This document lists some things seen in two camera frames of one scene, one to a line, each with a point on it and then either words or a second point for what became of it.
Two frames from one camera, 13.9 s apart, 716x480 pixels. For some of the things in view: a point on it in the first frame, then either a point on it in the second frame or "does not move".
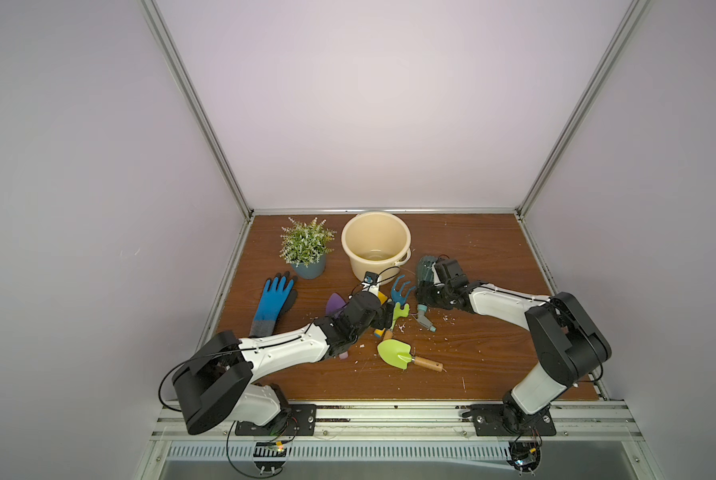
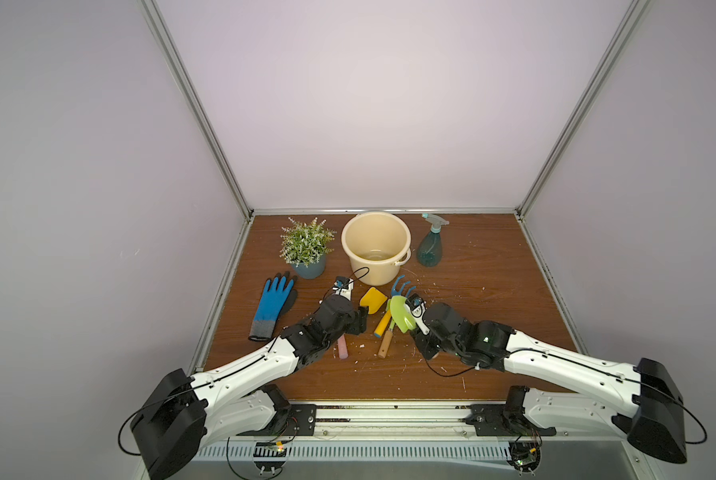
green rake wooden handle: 399,312 -> 386,340
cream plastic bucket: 377,243 does not move
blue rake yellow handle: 398,297 does not move
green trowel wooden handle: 398,354 -> 400,315
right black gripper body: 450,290 -> 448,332
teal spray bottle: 424,273 -> 430,250
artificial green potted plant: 305,246 does not move
